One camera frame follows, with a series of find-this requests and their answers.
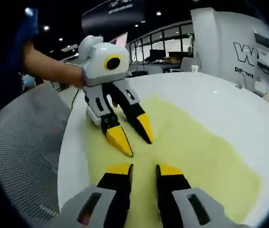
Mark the yellow grey blue garment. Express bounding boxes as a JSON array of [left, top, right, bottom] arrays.
[[82, 95, 261, 228]]

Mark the grey mesh chair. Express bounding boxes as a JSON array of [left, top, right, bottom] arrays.
[[0, 85, 78, 222]]

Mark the thin gripper cable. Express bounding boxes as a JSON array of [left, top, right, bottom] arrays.
[[71, 89, 82, 110]]

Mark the dark hanging screen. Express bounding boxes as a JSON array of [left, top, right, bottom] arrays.
[[81, 0, 146, 29]]

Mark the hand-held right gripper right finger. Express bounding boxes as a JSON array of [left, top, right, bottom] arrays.
[[155, 164, 223, 228]]

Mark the brown cardboard box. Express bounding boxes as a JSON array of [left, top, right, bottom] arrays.
[[167, 51, 185, 64]]

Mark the black monitor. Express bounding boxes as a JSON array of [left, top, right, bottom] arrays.
[[149, 49, 166, 63]]

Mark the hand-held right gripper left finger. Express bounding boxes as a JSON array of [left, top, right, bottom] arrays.
[[60, 163, 134, 228]]

